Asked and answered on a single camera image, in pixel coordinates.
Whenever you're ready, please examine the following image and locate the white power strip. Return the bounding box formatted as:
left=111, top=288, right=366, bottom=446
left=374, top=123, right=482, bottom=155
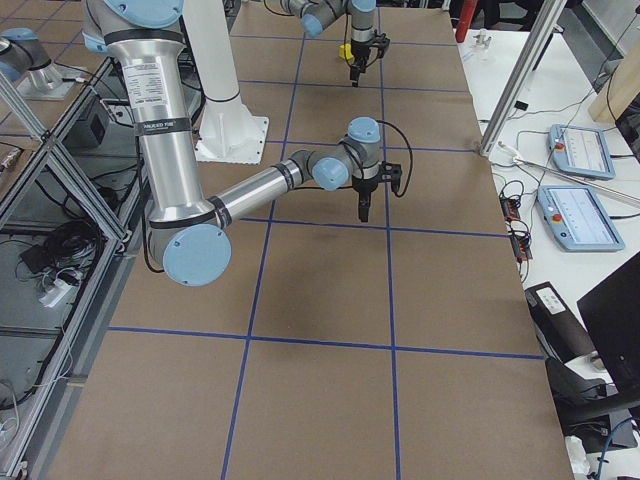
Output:
left=39, top=279, right=72, bottom=308

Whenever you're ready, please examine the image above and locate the far teach pendant tablet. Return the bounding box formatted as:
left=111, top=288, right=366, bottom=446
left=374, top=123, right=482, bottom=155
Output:
left=549, top=124, right=616, bottom=180

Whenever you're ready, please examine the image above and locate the aluminium frame post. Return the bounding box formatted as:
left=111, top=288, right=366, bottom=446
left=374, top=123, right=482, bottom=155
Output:
left=478, top=0, right=566, bottom=157

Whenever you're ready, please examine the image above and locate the yellow cube block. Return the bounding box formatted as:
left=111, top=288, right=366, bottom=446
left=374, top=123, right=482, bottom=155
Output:
left=339, top=43, right=354, bottom=62

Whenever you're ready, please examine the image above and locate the near teach pendant tablet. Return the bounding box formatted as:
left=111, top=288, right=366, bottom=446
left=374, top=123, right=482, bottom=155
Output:
left=537, top=185, right=625, bottom=252

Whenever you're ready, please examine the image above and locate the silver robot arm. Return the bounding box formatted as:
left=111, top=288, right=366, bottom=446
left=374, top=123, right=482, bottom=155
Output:
left=83, top=1, right=384, bottom=287
left=262, top=0, right=390, bottom=87

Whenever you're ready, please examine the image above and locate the teach pendant tablet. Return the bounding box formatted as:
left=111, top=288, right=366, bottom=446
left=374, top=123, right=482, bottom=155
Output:
left=537, top=185, right=625, bottom=252
left=549, top=124, right=616, bottom=180

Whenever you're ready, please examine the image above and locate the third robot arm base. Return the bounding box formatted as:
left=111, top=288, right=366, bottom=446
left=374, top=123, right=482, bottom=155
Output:
left=1, top=27, right=75, bottom=101

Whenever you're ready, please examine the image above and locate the red fire extinguisher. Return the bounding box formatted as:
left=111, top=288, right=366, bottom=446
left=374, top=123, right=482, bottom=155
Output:
left=455, top=0, right=477, bottom=43

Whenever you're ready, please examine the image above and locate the orange circuit board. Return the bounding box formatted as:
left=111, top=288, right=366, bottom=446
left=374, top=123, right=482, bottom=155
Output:
left=500, top=197, right=532, bottom=263

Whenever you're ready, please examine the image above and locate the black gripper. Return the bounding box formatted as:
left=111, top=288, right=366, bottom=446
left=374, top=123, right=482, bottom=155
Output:
left=349, top=40, right=373, bottom=87
left=352, top=176, right=380, bottom=222

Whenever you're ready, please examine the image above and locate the black monitor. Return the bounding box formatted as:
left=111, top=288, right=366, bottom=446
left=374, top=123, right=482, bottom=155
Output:
left=577, top=254, right=640, bottom=390

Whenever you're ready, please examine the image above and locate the white pedestal column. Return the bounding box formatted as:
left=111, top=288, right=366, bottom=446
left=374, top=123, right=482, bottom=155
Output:
left=182, top=0, right=269, bottom=165

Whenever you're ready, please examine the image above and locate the black box device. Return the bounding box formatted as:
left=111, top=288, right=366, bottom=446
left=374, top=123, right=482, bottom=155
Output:
left=525, top=282, right=596, bottom=363

